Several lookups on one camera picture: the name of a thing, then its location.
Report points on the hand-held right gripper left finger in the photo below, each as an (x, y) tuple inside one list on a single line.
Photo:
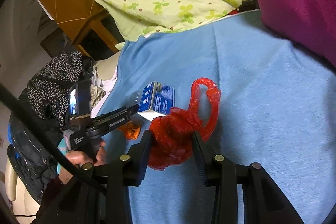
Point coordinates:
[(145, 158)]

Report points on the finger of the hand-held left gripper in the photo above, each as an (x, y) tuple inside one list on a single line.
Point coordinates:
[(115, 119)]

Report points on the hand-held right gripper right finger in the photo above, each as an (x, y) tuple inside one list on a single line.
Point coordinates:
[(200, 163)]

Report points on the red plastic bag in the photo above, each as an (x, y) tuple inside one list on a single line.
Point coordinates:
[(173, 140)]

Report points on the blue medicine box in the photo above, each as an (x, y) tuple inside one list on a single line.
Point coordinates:
[(157, 99)]

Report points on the person's left forearm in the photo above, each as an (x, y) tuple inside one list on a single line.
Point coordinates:
[(52, 195)]

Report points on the person's left hand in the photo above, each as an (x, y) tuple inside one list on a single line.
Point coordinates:
[(77, 158)]

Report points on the orange wrapper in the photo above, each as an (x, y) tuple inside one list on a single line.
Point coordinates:
[(131, 131)]

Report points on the teal cloth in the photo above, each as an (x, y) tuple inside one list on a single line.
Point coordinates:
[(62, 146)]

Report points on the beige patterned cloth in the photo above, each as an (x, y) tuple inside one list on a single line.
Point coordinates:
[(97, 94)]

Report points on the white bed sheet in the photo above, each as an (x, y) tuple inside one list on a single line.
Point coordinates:
[(109, 66)]

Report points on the dark clothes pile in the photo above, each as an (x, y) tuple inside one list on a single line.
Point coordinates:
[(29, 150)]

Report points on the cream cushion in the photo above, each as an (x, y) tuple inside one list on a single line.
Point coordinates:
[(23, 203)]

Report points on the blue blanket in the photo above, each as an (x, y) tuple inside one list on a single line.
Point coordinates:
[(262, 98)]

